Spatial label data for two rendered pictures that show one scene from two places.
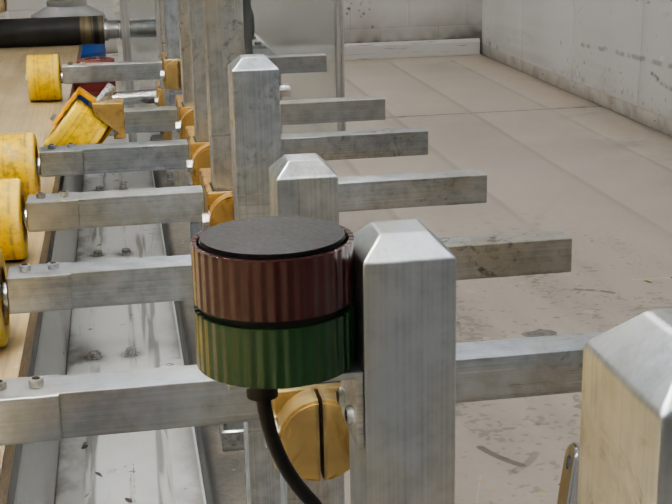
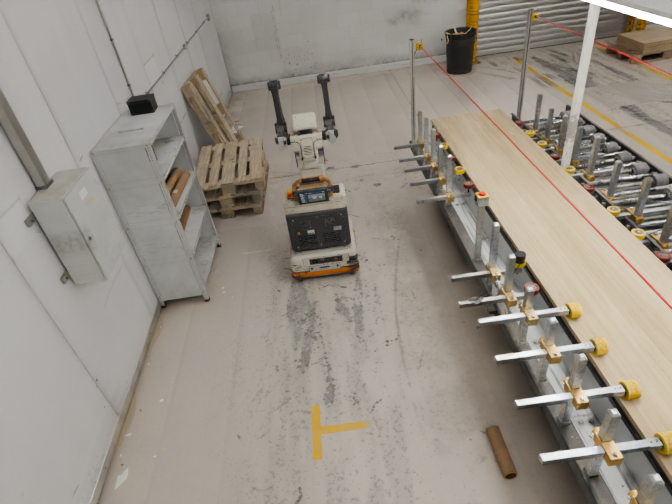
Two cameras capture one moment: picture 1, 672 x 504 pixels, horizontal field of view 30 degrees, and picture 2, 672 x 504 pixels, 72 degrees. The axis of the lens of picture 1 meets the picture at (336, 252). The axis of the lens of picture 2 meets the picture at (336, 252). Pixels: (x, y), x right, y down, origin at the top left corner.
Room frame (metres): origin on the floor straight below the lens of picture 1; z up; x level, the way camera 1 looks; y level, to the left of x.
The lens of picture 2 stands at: (2.54, -0.61, 2.76)
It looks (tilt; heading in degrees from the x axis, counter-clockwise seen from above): 36 degrees down; 190
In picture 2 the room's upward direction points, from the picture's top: 9 degrees counter-clockwise
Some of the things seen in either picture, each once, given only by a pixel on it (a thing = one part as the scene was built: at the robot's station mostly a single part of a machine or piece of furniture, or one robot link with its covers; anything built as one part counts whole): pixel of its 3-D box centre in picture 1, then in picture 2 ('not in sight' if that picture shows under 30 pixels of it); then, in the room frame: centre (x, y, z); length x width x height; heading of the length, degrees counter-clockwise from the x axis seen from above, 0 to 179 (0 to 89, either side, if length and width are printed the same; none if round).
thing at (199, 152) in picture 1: (210, 155); (606, 445); (1.46, 0.15, 0.95); 0.14 x 0.06 x 0.05; 10
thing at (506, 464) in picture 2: not in sight; (501, 451); (0.96, -0.08, 0.04); 0.30 x 0.08 x 0.08; 10
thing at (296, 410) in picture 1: (303, 396); (528, 313); (0.72, 0.02, 0.95); 0.14 x 0.06 x 0.05; 10
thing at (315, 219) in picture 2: not in sight; (317, 212); (-0.97, -1.36, 0.59); 0.55 x 0.34 x 0.83; 99
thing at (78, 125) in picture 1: (76, 133); not in sight; (1.70, 0.35, 0.93); 0.09 x 0.08 x 0.09; 100
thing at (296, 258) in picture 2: not in sight; (323, 245); (-1.06, -1.37, 0.16); 0.67 x 0.64 x 0.25; 9
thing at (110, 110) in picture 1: (87, 119); not in sight; (1.70, 0.34, 0.95); 0.10 x 0.04 x 0.10; 100
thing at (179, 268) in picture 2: not in sight; (167, 208); (-0.89, -2.69, 0.78); 0.90 x 0.45 x 1.55; 10
